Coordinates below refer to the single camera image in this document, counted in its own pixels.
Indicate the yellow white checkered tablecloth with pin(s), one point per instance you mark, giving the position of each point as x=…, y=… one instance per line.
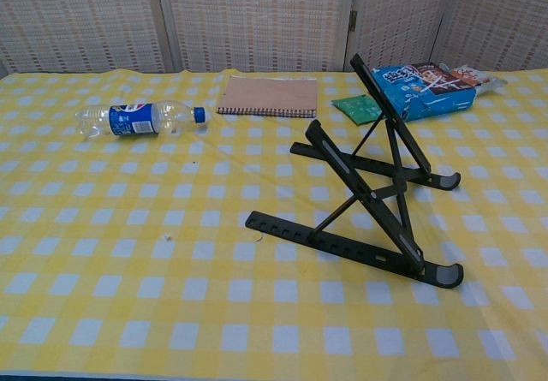
x=128, y=291

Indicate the brown spiral notebook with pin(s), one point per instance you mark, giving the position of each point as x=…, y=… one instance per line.
x=269, y=94

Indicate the blue brown cookie package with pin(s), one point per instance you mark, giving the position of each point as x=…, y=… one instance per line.
x=428, y=98

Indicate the orange snack bag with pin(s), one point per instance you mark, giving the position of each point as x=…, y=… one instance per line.
x=471, y=77

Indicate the green flat packet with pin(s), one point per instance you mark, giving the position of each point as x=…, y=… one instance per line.
x=353, y=109

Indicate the woven folding screen panel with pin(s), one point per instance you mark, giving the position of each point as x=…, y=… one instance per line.
x=501, y=17
x=77, y=17
x=257, y=17
x=398, y=13

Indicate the clear Pepsi plastic bottle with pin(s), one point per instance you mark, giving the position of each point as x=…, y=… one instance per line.
x=128, y=120

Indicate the black folding laptop stand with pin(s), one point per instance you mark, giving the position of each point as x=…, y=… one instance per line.
x=342, y=248

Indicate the brass screen hinge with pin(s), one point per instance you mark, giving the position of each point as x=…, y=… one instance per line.
x=353, y=20

